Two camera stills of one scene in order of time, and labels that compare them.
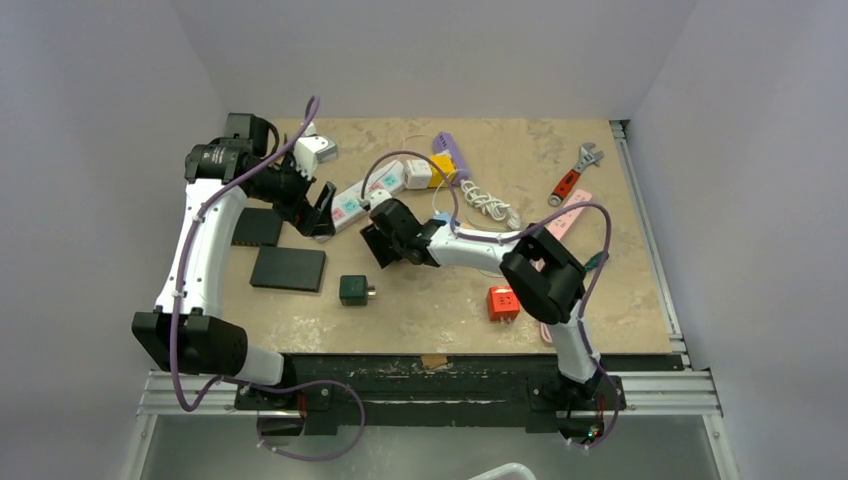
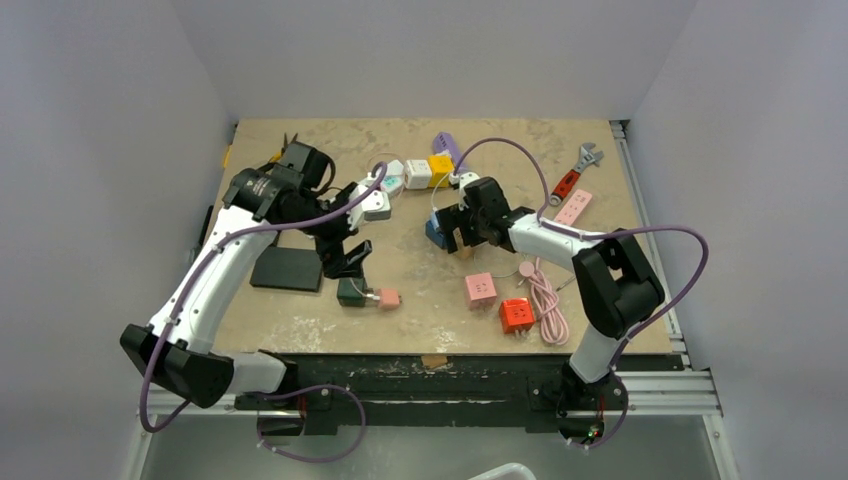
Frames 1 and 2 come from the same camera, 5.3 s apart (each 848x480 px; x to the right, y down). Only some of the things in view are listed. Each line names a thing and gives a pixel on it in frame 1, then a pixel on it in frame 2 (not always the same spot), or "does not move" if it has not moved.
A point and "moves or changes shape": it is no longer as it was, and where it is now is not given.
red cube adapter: (502, 304) moves or changes shape
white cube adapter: (417, 174) does not move
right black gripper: (383, 240) → (454, 225)
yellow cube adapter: (445, 163) does not move
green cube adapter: (354, 290) does not move
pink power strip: (559, 227) does not move
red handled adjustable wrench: (586, 157) does not move
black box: (288, 269) does not move
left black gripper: (308, 221) → (331, 249)
